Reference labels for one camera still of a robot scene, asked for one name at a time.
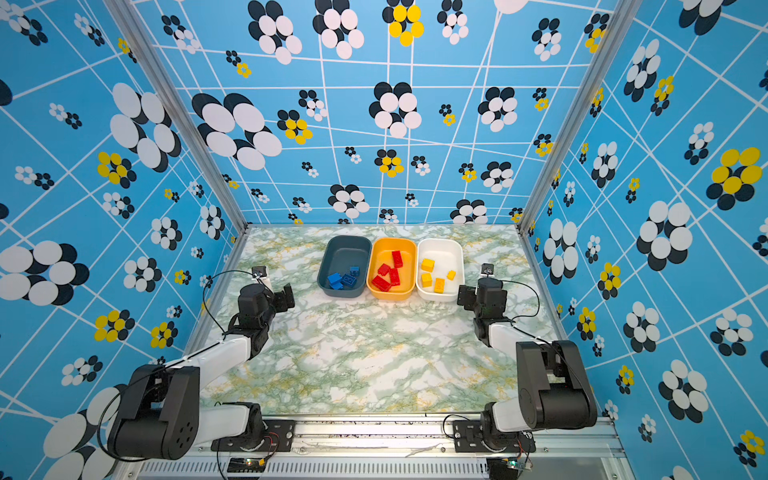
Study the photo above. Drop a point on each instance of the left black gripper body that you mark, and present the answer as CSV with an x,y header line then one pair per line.
x,y
270,305

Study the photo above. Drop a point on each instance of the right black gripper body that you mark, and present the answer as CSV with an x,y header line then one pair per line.
x,y
480,313

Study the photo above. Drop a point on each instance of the white plastic bin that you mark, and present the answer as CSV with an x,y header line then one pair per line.
x,y
447,255

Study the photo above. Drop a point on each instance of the dark blue lego brick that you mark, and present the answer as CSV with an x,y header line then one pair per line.
x,y
349,281

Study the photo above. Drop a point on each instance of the dark teal plastic bin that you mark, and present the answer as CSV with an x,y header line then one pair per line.
x,y
341,253

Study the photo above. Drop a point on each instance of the long red lego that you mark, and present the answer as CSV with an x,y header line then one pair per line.
x,y
394,277
397,259
381,284

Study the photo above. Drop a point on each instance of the yellow plastic bin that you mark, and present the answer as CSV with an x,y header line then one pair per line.
x,y
382,254

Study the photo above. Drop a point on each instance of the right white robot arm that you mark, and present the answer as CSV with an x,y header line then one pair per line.
x,y
553,391

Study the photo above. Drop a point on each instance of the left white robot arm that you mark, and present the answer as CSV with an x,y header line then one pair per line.
x,y
159,415

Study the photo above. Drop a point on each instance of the left circuit board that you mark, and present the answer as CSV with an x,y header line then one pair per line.
x,y
246,465

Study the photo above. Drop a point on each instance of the circuit board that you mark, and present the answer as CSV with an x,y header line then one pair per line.
x,y
246,465
505,468

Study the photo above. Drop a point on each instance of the right circuit board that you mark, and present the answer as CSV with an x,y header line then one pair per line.
x,y
505,468

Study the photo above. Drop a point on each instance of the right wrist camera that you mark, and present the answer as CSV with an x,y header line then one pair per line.
x,y
467,297

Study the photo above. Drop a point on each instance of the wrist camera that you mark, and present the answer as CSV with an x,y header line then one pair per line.
x,y
467,297
284,299

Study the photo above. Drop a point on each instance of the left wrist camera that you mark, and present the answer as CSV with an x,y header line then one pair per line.
x,y
284,299

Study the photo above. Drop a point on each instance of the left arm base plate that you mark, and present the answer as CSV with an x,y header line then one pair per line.
x,y
272,435

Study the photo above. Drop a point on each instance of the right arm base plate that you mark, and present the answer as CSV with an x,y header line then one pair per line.
x,y
473,436

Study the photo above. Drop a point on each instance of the aluminium front rail frame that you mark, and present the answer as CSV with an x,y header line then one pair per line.
x,y
408,446

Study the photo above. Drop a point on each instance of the aluminium corner post right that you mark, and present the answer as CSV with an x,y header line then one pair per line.
x,y
620,23

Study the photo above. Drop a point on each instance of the aluminium corner post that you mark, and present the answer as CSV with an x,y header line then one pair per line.
x,y
128,22
620,23

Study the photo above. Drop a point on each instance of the aluminium corner post left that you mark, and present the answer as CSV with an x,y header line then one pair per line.
x,y
128,22

